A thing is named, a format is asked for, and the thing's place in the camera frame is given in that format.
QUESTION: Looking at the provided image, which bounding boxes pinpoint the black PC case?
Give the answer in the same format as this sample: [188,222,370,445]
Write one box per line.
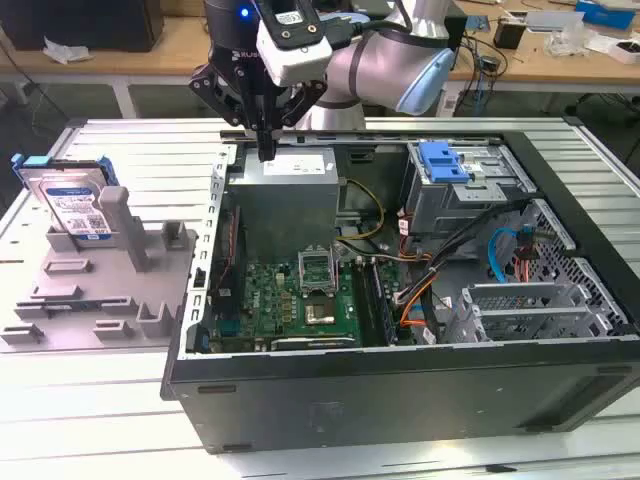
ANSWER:
[159,127,640,456]

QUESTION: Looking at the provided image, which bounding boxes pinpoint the hard disk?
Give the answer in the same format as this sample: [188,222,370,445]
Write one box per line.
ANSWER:
[10,154,117,249]

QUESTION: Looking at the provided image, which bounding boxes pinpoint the large black box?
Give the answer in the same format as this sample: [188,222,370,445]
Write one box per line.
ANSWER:
[0,0,165,54]

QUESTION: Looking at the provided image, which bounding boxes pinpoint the green motherboard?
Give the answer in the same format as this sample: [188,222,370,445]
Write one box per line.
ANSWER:
[207,249,416,354]

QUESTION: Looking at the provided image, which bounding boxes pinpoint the blue box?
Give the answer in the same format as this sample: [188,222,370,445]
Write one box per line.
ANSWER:
[574,0,640,26]

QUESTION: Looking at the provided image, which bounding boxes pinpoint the small black box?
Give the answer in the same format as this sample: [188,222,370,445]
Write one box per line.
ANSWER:
[493,16,527,50]

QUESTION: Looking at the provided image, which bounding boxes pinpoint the black cable bundle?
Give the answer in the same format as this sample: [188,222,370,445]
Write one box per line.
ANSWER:
[422,199,531,346]

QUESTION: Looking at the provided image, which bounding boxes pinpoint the black RAM slot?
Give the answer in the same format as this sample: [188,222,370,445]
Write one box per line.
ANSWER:
[352,255,374,346]

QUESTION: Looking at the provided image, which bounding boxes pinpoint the CPU socket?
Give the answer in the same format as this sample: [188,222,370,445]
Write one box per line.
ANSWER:
[303,295,337,327]

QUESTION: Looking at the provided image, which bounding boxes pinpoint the blue data wire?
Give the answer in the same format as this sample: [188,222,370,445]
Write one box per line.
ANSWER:
[487,227,516,284]

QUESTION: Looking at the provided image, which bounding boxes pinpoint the white crumpled wrap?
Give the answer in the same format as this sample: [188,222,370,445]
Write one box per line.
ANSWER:
[42,34,95,66]

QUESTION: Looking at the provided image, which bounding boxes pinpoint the metal socket cover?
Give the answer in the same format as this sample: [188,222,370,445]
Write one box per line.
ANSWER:
[297,243,336,294]

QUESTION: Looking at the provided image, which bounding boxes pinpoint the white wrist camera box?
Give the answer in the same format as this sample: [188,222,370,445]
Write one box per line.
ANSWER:
[256,0,334,87]

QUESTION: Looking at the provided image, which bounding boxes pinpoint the grey parts rack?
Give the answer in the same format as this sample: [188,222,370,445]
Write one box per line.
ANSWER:
[0,185,199,354]

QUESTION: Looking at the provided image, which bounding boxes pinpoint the wooden desk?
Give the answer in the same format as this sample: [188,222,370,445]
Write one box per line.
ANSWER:
[0,0,640,96]

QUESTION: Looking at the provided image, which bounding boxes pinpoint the yellow and black wire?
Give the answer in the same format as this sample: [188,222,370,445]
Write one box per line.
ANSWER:
[335,177,387,247]

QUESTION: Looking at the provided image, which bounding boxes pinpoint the grey power supply unit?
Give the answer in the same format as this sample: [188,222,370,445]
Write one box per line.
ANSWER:
[227,147,342,251]

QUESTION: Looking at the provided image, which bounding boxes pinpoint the grey metal disk bay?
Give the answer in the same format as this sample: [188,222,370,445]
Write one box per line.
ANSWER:
[442,280,630,345]

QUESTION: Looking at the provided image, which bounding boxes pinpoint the blue plastic latch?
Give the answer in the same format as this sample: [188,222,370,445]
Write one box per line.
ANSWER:
[419,142,472,184]

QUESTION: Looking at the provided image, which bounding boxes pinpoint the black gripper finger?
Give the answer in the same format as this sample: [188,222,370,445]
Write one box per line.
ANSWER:
[188,63,269,162]
[267,81,329,161]

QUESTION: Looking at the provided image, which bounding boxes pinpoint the grey metal drive cage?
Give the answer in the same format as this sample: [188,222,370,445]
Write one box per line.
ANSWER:
[403,141,539,254]

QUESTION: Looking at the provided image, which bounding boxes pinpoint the red yellow orange power wire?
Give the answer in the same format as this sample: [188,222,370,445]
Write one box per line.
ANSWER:
[510,223,540,290]

